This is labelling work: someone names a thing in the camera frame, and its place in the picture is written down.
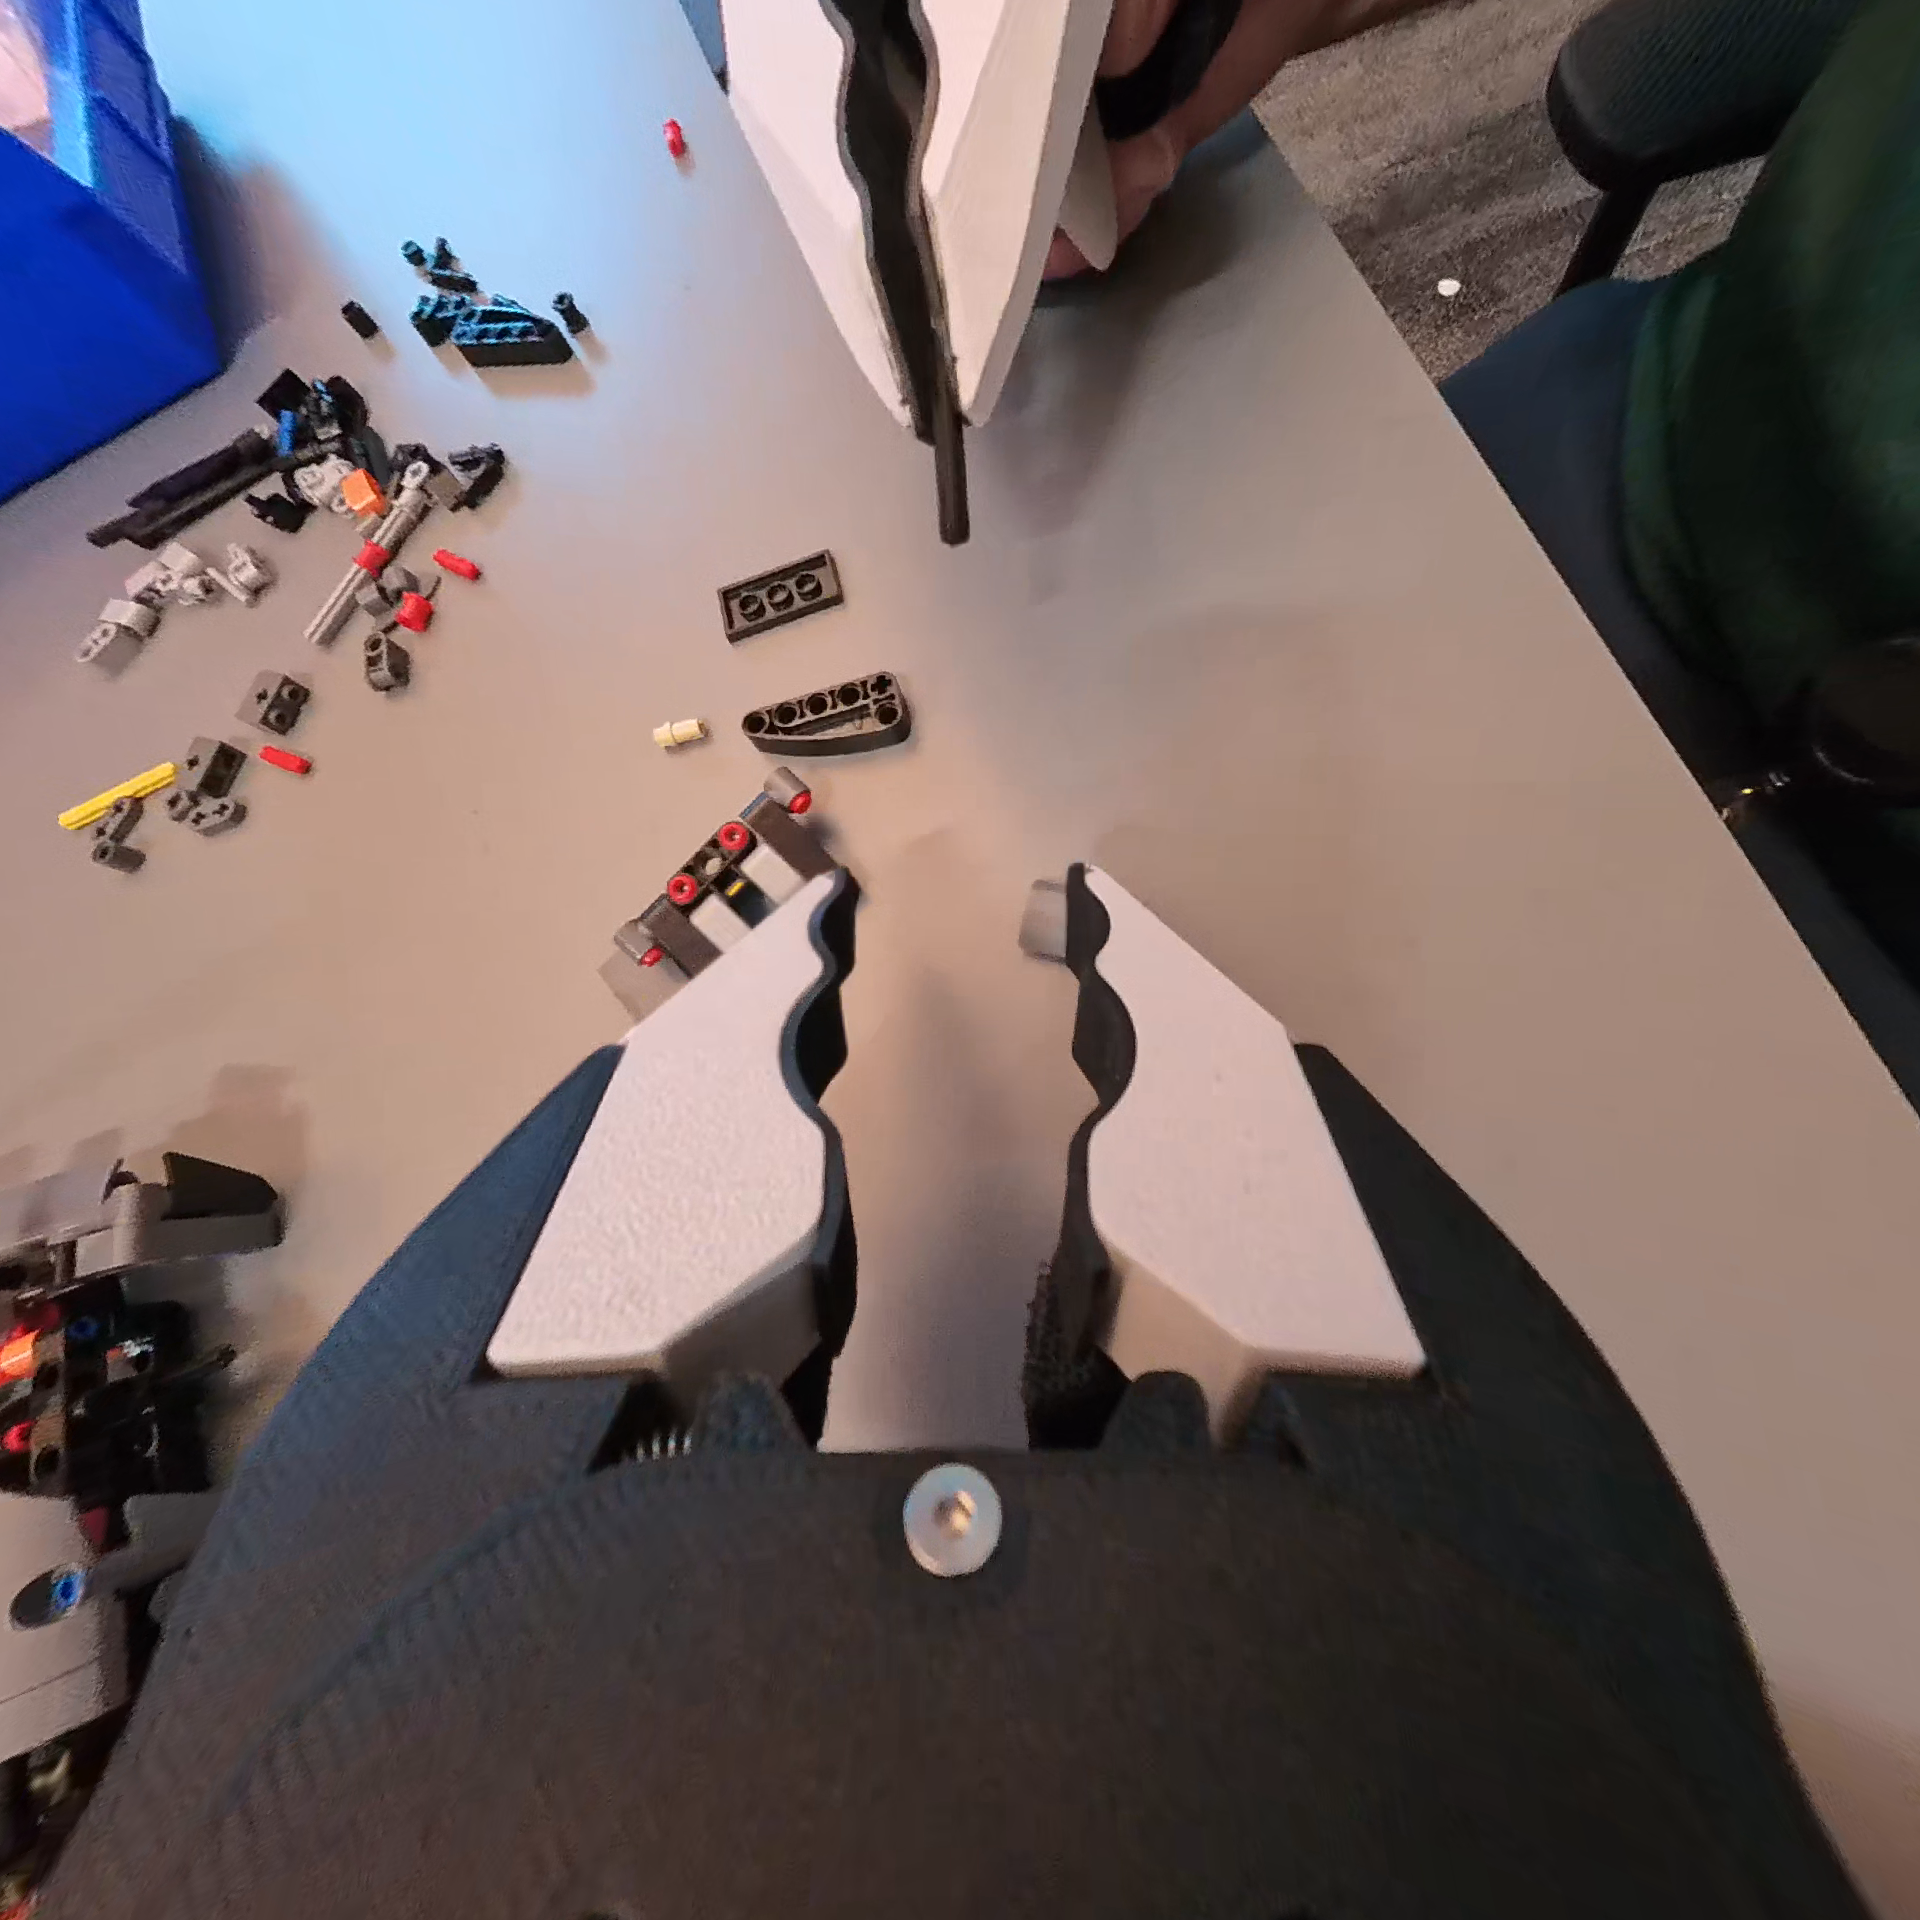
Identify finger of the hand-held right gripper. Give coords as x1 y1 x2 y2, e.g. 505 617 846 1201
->
912 0 1114 432
718 0 962 441

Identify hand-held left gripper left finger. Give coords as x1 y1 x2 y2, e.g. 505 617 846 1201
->
480 867 862 1403

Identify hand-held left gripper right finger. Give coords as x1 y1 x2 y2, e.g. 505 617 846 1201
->
1020 864 1431 1442

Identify small black lego assembly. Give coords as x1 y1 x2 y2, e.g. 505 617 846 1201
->
598 769 850 1022

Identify cluster of black lego beams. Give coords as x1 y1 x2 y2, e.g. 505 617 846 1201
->
341 238 591 371

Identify black lego plate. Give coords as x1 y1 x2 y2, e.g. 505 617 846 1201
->
718 549 845 645

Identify black curved lego beam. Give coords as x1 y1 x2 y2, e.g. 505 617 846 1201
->
740 672 912 756

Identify long grey lego axle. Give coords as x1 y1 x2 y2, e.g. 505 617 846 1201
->
305 456 441 650

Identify partly built lego car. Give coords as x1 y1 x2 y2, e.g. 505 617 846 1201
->
0 1148 287 1802

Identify yellow lego axle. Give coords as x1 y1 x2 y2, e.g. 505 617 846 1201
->
57 762 180 833

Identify pile of black lego pieces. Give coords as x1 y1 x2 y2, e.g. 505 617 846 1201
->
87 371 509 549

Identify person's right hand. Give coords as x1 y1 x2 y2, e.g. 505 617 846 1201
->
1048 0 1359 285

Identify person's dark trousers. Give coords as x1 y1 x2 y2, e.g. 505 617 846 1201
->
1440 278 1920 1112

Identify black office chair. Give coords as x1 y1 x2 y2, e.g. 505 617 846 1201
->
1543 0 1877 294

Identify cluster of dark grey connectors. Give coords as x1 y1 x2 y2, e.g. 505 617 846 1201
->
87 631 414 874

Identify person's green shirt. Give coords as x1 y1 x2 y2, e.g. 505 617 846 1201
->
1620 0 1920 782

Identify blue plastic bin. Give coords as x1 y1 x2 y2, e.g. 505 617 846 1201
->
0 0 225 504

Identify cluster of light grey connectors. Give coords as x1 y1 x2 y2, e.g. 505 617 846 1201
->
74 540 280 664

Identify black strap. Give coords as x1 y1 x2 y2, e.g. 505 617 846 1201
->
1710 636 1920 843

